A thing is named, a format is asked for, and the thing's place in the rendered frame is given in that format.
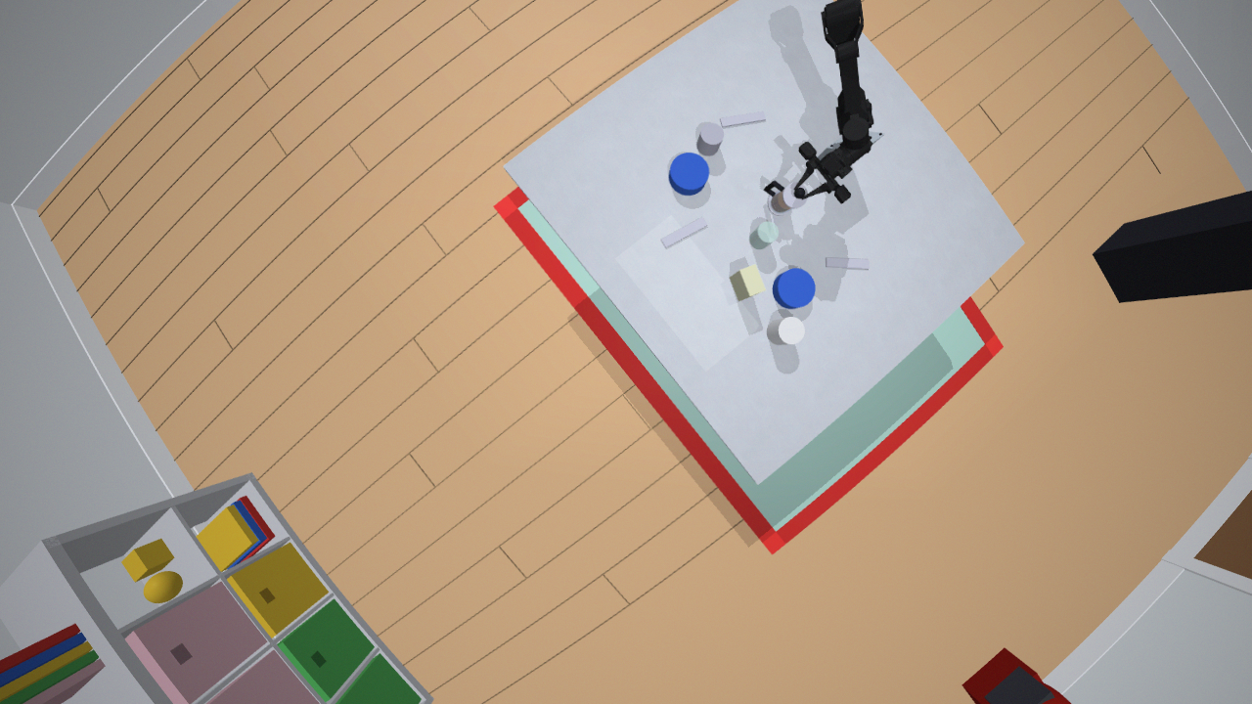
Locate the pale lavender flat bar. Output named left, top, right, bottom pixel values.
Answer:
left=826, top=257, right=870, bottom=269
left=720, top=111, right=766, bottom=127
left=661, top=215, right=707, bottom=247

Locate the blue short cylinder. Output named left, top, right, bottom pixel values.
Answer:
left=772, top=268, right=816, bottom=309
left=669, top=153, right=710, bottom=195

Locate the french press coffee maker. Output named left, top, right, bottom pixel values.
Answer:
left=764, top=180, right=808, bottom=215

